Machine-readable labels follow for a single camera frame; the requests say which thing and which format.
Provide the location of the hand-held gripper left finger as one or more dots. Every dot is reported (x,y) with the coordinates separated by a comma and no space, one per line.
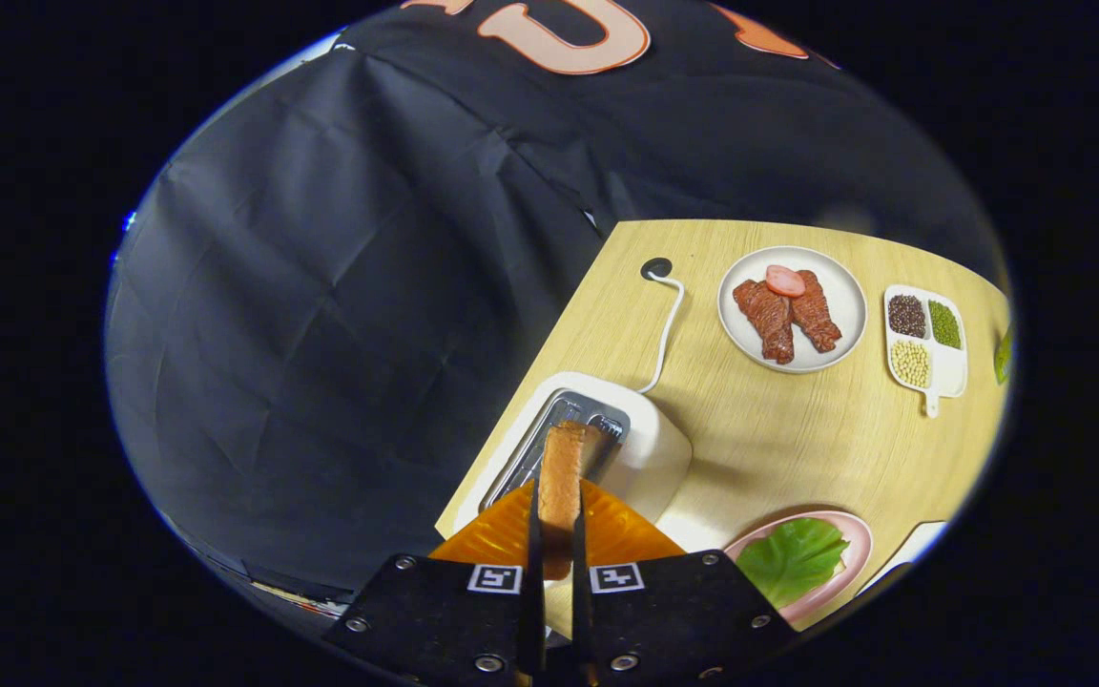
(535,592)

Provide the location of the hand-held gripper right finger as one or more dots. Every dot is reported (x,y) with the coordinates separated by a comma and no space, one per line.
(580,601)

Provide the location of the toasted bread slice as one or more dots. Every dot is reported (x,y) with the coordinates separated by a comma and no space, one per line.
(561,477)

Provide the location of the green lettuce leaf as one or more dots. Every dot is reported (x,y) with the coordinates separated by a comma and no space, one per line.
(788,563)

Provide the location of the white toaster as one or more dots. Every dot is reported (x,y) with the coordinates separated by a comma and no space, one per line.
(654,448)

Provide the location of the pink plate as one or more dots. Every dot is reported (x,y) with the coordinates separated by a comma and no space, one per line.
(857,553)

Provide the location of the black backdrop cloth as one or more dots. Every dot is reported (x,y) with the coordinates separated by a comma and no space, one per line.
(321,334)

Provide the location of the white oblong tray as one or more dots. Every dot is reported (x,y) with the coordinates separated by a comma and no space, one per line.
(912,549)

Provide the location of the brown meat piece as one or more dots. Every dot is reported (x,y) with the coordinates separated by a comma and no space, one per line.
(817,320)
(769,320)

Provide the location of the pink sausage slice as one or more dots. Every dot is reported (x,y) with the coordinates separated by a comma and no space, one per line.
(785,281)

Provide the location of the round white plate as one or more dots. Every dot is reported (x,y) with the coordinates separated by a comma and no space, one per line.
(843,296)

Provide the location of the heap of soy beans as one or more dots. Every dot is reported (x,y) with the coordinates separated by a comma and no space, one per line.
(911,364)

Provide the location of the heap of dark beans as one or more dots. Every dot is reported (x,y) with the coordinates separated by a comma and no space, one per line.
(907,316)

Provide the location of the white divided dish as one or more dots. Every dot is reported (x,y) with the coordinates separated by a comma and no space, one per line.
(950,367)

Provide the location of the heap of green beans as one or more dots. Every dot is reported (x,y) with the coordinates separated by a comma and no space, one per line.
(944,324)

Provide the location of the silver bottle green label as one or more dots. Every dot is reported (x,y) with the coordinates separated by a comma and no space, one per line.
(1004,355)

